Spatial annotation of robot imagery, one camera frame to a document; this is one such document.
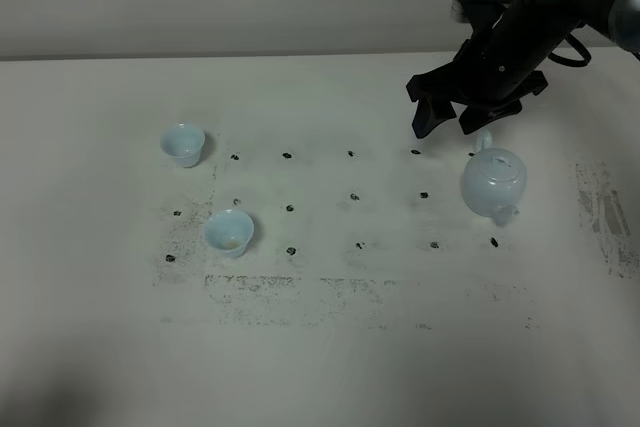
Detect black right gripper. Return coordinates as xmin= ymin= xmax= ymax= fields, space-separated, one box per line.
xmin=407 ymin=0 xmax=580 ymax=138

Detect pale blue porcelain teapot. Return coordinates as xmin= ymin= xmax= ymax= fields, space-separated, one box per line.
xmin=460 ymin=130 xmax=528 ymax=227

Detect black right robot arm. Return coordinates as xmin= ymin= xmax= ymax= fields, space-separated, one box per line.
xmin=407 ymin=0 xmax=639 ymax=139

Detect near pale blue teacup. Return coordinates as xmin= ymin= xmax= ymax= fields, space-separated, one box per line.
xmin=203 ymin=209 xmax=255 ymax=259

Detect pale blue teacup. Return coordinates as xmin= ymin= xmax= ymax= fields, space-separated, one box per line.
xmin=203 ymin=209 xmax=255 ymax=259
xmin=160 ymin=123 xmax=206 ymax=168

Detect far pale blue teacup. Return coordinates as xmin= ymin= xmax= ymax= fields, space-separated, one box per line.
xmin=160 ymin=123 xmax=206 ymax=168

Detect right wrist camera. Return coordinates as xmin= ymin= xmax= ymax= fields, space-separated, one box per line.
xmin=451 ymin=0 xmax=515 ymax=36

